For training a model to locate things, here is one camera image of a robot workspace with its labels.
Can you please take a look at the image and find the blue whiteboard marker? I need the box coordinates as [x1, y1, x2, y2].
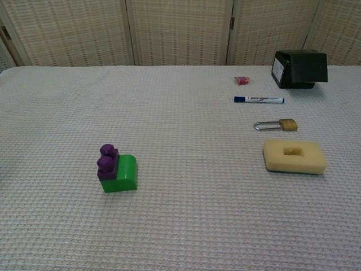
[233, 95, 285, 104]

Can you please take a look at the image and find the white woven tablecloth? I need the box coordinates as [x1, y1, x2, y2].
[0, 65, 361, 271]

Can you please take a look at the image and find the purple toy block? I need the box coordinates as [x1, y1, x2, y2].
[96, 143, 120, 181]

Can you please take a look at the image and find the green toy block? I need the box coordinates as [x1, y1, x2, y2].
[100, 154, 138, 194]

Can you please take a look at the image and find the black cardboard box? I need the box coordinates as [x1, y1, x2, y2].
[271, 49, 329, 89]

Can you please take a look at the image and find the yellow sponge with hole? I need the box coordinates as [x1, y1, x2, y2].
[262, 139, 329, 176]

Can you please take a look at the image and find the woven folding screen panel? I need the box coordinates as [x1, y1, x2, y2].
[0, 0, 138, 67]
[0, 35, 18, 73]
[126, 0, 235, 67]
[303, 0, 361, 67]
[226, 0, 322, 66]

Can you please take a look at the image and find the red rubber bands bundle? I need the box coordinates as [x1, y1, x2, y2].
[233, 75, 252, 86]

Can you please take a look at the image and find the brass padlock long shackle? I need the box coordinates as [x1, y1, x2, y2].
[253, 118, 298, 132]

